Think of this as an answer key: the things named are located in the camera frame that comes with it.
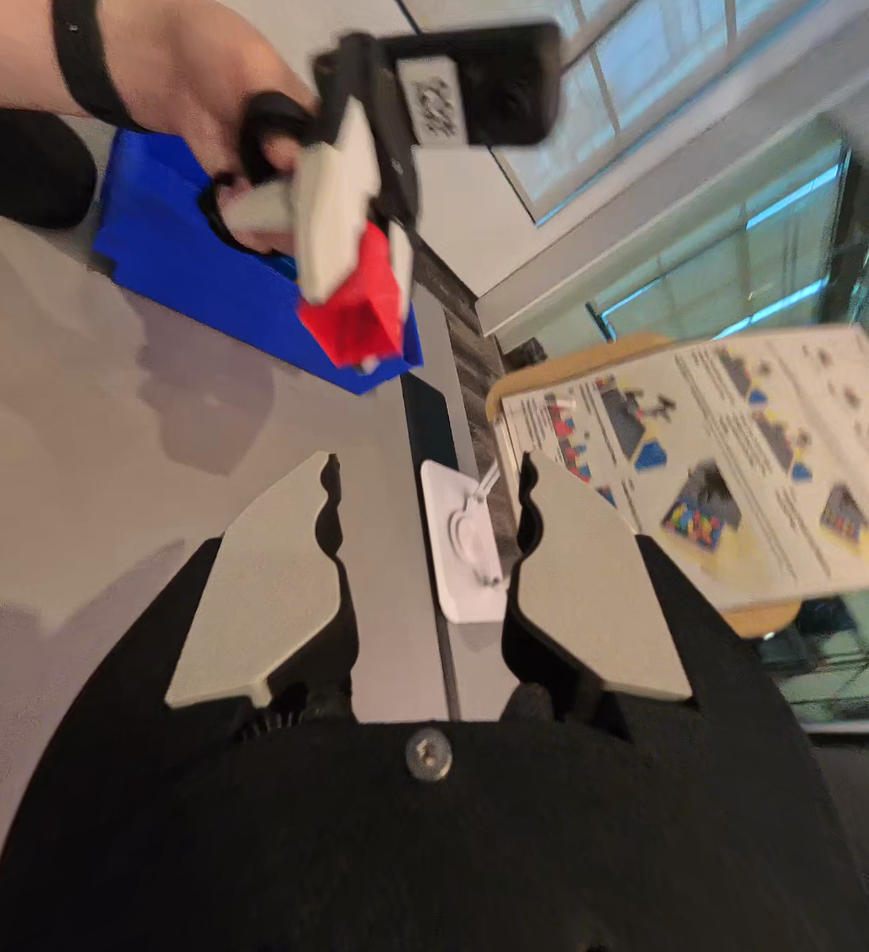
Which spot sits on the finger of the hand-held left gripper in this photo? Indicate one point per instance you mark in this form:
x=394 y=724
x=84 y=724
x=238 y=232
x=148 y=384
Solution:
x=334 y=216
x=402 y=268

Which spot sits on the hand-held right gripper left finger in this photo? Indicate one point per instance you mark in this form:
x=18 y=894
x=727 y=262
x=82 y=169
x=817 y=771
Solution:
x=263 y=595

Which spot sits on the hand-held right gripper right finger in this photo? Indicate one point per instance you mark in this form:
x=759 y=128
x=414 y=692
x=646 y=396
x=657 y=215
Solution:
x=590 y=602

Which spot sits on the red mega block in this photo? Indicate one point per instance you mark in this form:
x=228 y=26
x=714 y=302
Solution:
x=352 y=320

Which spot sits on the blue plastic bin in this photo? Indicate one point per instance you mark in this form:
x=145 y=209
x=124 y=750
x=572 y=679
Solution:
x=174 y=245

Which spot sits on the person's left hand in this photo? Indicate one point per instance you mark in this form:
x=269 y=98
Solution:
x=181 y=74

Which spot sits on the white stand base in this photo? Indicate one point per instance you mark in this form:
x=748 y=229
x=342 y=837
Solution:
x=464 y=595

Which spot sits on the wooden instruction board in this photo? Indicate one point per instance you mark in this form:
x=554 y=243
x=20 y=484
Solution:
x=739 y=461

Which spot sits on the black wristband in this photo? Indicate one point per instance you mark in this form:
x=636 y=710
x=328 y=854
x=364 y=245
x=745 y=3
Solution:
x=85 y=67

